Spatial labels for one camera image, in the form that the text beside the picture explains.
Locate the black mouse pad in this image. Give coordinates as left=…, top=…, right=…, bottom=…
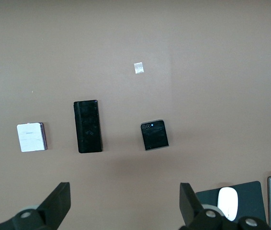
left=194, top=180, right=267, bottom=225

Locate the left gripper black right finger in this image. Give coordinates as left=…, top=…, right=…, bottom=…
left=180, top=183, right=225, bottom=230

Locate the black slab phone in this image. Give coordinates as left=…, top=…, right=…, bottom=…
left=73, top=100, right=103, bottom=154

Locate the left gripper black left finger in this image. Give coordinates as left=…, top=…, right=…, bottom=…
left=0, top=182, right=72, bottom=230

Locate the white computer mouse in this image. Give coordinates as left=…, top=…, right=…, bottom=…
left=217, top=187, right=239, bottom=221

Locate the black dual-camera flip phone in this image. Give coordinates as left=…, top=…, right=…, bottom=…
left=140, top=120, right=169, bottom=151

